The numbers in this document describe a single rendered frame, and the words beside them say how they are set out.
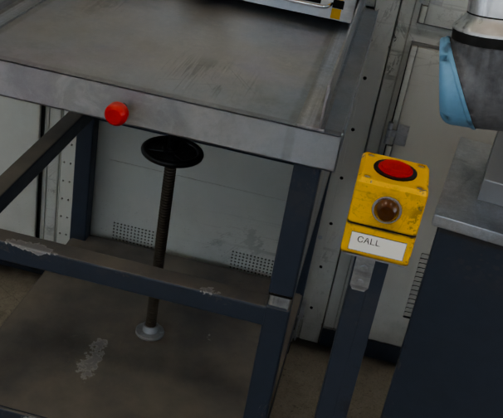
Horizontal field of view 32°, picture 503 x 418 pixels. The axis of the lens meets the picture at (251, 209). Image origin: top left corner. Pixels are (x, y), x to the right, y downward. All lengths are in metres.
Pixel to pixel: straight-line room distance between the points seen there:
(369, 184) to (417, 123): 0.93
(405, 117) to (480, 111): 0.73
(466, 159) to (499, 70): 0.35
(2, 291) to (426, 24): 1.20
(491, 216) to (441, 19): 0.62
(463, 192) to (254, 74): 0.37
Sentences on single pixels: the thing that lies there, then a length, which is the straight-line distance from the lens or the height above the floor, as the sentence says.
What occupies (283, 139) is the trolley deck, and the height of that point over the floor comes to 0.82.
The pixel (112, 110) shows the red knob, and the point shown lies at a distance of 1.22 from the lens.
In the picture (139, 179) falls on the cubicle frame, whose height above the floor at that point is 0.34.
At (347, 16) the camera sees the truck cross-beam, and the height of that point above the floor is 0.88.
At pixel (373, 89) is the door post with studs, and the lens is 1.90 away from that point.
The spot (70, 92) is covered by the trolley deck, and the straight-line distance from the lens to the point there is 1.28.
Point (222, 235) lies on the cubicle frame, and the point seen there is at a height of 0.24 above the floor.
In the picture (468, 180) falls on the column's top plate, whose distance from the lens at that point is 1.41.
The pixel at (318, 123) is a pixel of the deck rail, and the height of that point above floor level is 0.85.
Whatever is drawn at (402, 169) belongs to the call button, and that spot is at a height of 0.91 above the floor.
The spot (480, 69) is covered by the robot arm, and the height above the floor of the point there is 0.98.
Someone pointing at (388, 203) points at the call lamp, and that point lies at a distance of 0.98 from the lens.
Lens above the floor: 1.32
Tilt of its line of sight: 29 degrees down
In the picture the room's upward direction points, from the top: 10 degrees clockwise
